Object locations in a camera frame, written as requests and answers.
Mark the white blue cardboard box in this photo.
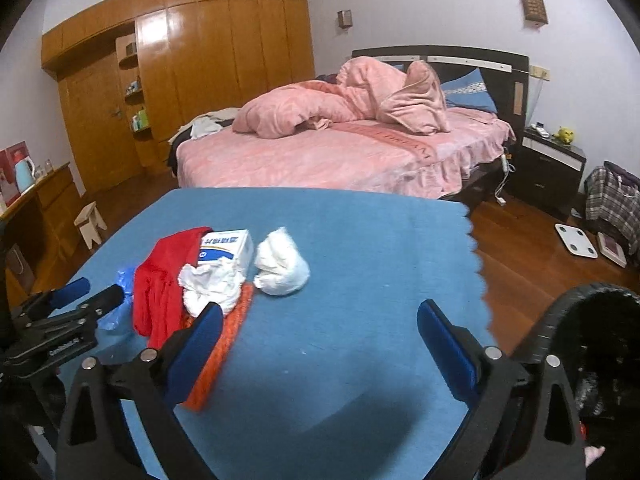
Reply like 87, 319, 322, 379
198, 230, 254, 276

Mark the wooden wardrobe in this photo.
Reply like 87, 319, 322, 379
41, 0, 314, 192

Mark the wall power socket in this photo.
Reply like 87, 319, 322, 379
528, 65, 550, 81

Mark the yellow plush toy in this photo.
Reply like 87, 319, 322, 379
554, 127, 575, 145

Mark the red gift box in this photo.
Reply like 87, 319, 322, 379
0, 141, 30, 206

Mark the plaid bag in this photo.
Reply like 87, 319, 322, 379
585, 160, 639, 256

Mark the red knit glove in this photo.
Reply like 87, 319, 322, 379
132, 226, 212, 350

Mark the blue thermos kettle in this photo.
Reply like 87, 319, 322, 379
13, 150, 36, 193

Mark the orange foam fruit net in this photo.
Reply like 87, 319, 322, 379
181, 282, 255, 412

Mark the black lined trash bin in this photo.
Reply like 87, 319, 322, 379
512, 283, 639, 479

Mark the wooden sideboard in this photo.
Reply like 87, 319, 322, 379
2, 164, 82, 308

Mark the black white nightstand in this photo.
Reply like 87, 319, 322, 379
508, 129, 587, 220

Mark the white tissue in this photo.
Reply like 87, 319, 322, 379
177, 257, 246, 318

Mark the person's hand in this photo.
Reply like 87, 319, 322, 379
585, 445, 605, 467

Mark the pink framed scale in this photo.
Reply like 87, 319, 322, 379
597, 232, 627, 268

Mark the pink crumpled duvet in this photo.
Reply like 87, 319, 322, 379
232, 56, 450, 139

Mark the clothes pile on bed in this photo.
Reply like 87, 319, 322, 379
167, 107, 240, 177

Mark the pink bed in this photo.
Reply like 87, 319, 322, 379
177, 107, 515, 200

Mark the wall lamp near bed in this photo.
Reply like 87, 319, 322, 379
521, 0, 549, 26

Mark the white tissue ball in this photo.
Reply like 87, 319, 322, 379
253, 226, 310, 296

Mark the far wall lamp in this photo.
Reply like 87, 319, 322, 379
336, 9, 352, 29

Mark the blue plastic bag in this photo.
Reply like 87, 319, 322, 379
96, 264, 138, 334

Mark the black headboard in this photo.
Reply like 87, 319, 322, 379
351, 44, 531, 134

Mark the white bathroom scale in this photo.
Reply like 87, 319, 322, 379
554, 223, 598, 259

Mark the blue pillow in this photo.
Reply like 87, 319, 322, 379
440, 68, 498, 114

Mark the small white wooden stool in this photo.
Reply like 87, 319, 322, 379
74, 202, 107, 250

